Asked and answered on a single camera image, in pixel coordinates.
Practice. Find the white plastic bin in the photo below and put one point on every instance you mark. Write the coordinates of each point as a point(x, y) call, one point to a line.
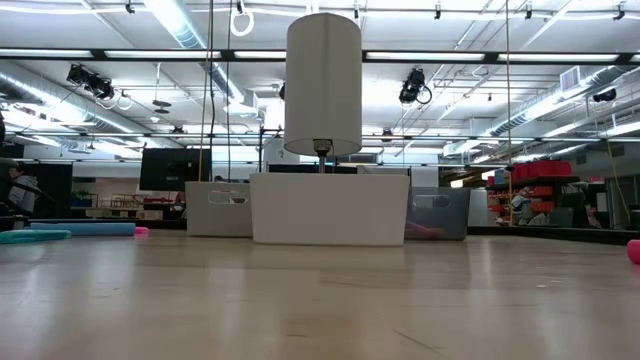
point(327, 210)

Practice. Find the silver ventilation duct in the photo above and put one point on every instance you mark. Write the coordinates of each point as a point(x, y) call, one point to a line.
point(550, 100)
point(185, 30)

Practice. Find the teal marker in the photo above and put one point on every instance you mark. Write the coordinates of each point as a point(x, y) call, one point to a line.
point(30, 236)

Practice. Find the black frame bar with lights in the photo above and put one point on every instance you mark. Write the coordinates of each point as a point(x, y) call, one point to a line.
point(227, 55)

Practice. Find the black display screen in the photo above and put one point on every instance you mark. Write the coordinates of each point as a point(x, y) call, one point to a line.
point(172, 170)

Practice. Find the black hanging camera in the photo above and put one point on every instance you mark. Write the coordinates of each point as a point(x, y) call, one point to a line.
point(412, 86)
point(605, 95)
point(90, 82)

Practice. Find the blue marker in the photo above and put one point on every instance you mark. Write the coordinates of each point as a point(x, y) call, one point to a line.
point(85, 229)

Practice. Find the person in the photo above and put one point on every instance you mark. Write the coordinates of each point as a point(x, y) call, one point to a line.
point(22, 192)

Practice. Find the table lamp with white shade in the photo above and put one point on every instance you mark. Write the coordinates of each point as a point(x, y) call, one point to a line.
point(322, 80)

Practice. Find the light grey plastic bin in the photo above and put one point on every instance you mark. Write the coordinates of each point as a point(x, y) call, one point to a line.
point(217, 222)

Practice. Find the dark translucent plastic bin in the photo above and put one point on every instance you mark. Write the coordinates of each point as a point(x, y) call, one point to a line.
point(445, 220)

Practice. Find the shelf with red bins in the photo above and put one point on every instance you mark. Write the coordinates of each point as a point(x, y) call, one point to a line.
point(542, 170)

